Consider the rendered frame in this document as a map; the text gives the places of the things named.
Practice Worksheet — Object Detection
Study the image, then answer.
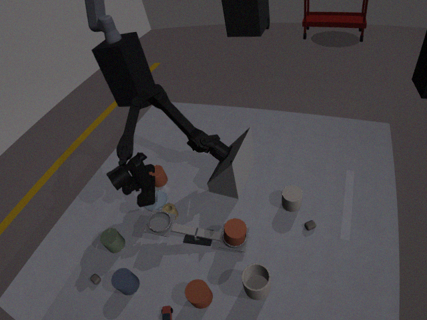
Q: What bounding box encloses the brown cylinder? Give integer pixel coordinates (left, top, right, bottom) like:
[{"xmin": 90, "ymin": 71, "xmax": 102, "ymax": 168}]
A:
[
  {"xmin": 185, "ymin": 279, "xmax": 213, "ymax": 309},
  {"xmin": 224, "ymin": 218, "xmax": 247, "ymax": 246},
  {"xmin": 149, "ymin": 165, "xmax": 168, "ymax": 187}
]

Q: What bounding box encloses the small red toy truck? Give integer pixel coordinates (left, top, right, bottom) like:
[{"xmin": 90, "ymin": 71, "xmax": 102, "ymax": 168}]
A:
[{"xmin": 161, "ymin": 306, "xmax": 173, "ymax": 320}]

